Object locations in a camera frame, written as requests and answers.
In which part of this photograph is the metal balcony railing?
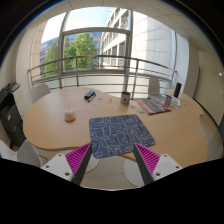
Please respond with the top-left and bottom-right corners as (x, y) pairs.
(27, 54), (178, 100)

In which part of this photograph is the blue patterned mouse pad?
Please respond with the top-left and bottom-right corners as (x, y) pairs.
(88, 113), (156, 160)

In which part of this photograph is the red and grey magazine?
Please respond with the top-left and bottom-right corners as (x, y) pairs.
(134, 96), (172, 116)

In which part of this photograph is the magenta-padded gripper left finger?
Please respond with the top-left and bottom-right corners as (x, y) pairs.
(41, 142), (93, 186)

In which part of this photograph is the small printed can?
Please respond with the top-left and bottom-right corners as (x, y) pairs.
(163, 94), (173, 107)

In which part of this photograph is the small printed card stand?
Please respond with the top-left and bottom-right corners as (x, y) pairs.
(170, 96), (183, 108)

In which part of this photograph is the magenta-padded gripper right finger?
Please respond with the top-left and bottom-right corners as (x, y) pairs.
(132, 142), (184, 186)

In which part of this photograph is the black whiteboard eraser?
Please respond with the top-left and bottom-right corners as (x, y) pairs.
(83, 90), (97, 100)

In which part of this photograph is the black office printer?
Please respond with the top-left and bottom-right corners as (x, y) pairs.
(0, 80), (27, 149)

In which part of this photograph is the black upright device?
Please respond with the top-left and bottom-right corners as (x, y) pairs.
(172, 81), (183, 99)

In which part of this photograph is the pale pink computer mouse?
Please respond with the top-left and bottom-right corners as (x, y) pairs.
(64, 108), (77, 123)

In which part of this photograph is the mug with red print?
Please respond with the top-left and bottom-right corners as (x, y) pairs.
(120, 91), (131, 106)

